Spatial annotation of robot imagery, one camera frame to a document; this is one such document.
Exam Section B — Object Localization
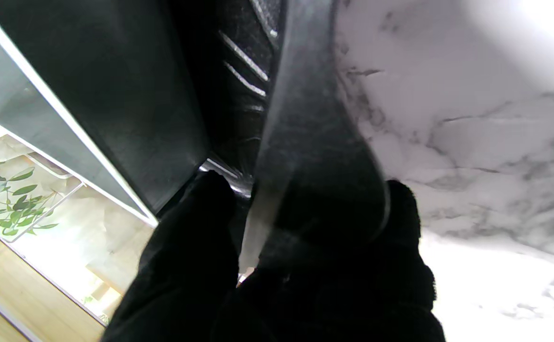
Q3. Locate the silver rectangular baking tin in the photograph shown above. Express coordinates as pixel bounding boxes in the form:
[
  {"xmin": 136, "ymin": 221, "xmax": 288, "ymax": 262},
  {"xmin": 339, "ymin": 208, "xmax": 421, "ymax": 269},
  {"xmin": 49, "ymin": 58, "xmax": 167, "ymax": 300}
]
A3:
[{"xmin": 0, "ymin": 9, "xmax": 159, "ymax": 228}]

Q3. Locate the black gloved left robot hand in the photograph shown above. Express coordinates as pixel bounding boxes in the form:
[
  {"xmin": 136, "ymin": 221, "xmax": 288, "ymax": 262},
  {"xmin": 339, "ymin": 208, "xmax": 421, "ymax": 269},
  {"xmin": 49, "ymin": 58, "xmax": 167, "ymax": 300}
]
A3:
[{"xmin": 100, "ymin": 171, "xmax": 446, "ymax": 342}]

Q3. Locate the black patterned baking tray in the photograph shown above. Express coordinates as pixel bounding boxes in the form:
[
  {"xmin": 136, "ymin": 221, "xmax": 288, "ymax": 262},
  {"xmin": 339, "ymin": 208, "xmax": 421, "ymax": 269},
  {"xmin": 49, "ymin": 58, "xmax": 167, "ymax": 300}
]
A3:
[{"xmin": 0, "ymin": 0, "xmax": 392, "ymax": 274}]

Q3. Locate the printed room scene backdrop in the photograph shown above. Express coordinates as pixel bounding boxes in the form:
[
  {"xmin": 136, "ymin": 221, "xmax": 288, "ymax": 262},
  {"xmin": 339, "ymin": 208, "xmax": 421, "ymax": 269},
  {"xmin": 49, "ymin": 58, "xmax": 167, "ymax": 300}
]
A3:
[{"xmin": 0, "ymin": 109, "xmax": 163, "ymax": 328}]

